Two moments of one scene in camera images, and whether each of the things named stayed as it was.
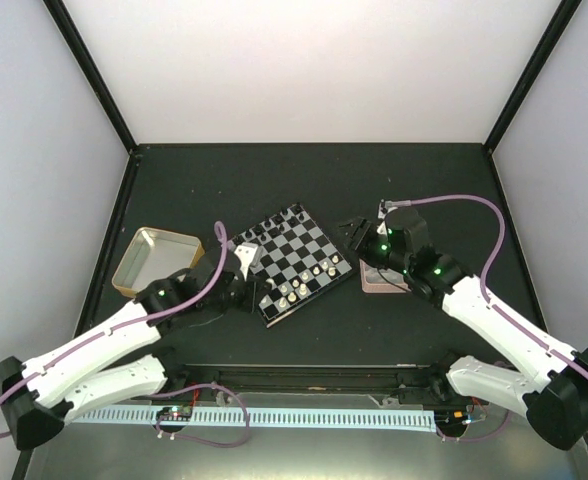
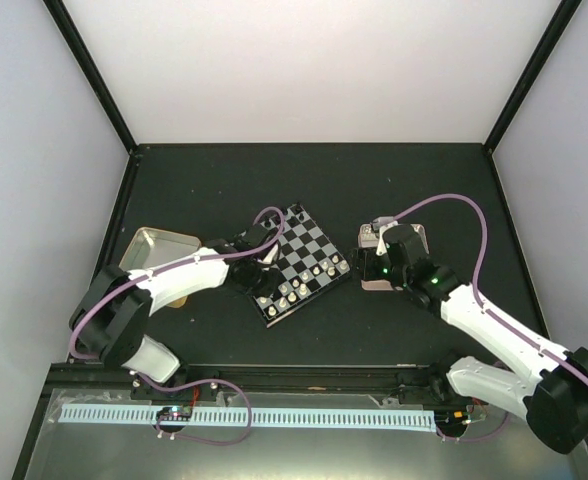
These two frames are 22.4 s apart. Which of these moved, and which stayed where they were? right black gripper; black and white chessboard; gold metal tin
Moved: right black gripper
Stayed: gold metal tin; black and white chessboard
